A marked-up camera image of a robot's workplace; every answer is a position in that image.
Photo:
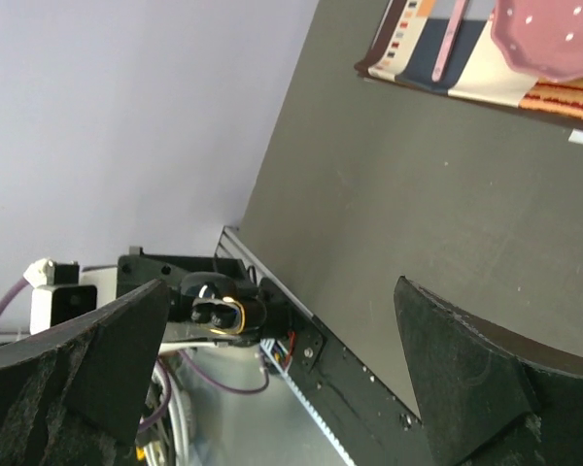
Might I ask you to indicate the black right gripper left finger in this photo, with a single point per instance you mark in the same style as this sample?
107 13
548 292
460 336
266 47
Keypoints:
74 394

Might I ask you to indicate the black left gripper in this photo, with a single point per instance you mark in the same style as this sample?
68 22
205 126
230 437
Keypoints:
137 268

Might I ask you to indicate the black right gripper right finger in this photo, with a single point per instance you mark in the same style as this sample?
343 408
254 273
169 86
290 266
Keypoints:
488 395

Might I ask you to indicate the glossy black charging case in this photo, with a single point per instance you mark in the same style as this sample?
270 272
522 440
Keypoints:
219 304

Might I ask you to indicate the colourful patchwork placemat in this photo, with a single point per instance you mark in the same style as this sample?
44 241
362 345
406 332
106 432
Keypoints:
406 44

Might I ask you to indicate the pink dotted plate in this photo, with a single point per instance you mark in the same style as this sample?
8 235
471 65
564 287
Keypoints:
541 38

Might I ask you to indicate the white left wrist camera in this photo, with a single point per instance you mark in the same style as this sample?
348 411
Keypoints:
62 291

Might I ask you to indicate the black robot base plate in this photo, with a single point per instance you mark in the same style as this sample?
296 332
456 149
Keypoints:
363 420

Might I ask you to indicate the fork with pink handle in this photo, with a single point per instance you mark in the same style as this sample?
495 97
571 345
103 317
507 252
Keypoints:
448 40

